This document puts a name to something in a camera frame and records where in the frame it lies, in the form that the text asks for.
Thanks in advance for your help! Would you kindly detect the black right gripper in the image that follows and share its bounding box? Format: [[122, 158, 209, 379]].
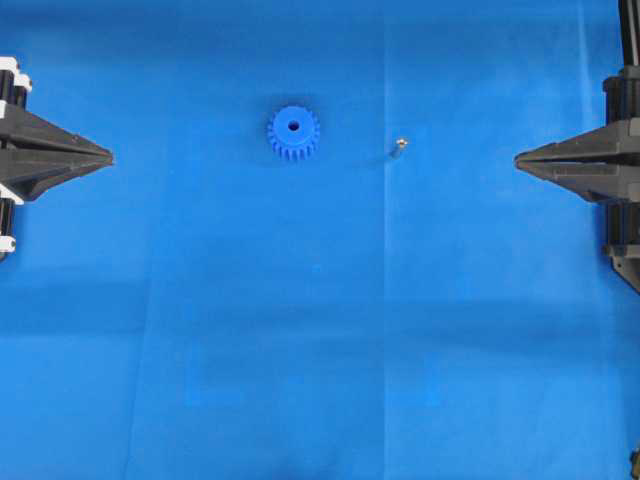
[[514, 67, 640, 294]]

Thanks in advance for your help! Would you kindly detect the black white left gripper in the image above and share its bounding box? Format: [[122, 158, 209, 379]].
[[0, 55, 115, 261]]

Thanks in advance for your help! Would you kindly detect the small blue plastic gear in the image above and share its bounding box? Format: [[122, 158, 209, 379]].
[[267, 105, 320, 162]]

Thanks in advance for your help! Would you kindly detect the blue table cloth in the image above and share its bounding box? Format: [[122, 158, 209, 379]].
[[1, 1, 639, 479]]

